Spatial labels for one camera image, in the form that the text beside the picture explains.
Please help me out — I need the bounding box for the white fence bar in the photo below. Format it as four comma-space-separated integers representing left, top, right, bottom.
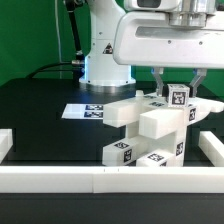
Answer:
0, 166, 224, 193
0, 129, 13, 163
198, 131, 224, 167

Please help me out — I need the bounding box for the white left fence bar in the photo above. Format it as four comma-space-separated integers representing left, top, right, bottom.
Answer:
0, 129, 13, 163

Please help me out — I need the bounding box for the white chair seat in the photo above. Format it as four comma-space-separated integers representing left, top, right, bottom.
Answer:
123, 89, 188, 167

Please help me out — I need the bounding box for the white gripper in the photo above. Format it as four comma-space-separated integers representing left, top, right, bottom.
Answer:
113, 11, 224, 98

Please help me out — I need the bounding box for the white front fence bar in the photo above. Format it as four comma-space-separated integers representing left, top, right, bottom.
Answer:
0, 166, 224, 193

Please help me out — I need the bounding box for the black hose behind robot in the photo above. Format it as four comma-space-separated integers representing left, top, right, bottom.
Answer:
63, 0, 84, 62

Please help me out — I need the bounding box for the white right fence bar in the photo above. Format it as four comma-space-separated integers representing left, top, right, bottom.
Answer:
198, 131, 224, 167

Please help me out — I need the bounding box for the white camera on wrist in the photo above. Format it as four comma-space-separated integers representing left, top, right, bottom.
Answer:
124, 0, 181, 11

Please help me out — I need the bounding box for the white chair back frame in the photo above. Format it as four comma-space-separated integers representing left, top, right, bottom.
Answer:
103, 92, 224, 139

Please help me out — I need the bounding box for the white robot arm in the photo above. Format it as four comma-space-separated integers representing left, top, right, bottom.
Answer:
83, 0, 224, 97

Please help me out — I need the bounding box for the white sheet with tags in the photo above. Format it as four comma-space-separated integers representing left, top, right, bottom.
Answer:
62, 104, 103, 119

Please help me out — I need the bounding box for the white tagged cube nut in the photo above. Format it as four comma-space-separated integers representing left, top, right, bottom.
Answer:
167, 84, 190, 108

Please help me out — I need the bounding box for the black cable at base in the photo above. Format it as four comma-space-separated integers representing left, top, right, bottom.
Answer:
25, 59, 86, 80

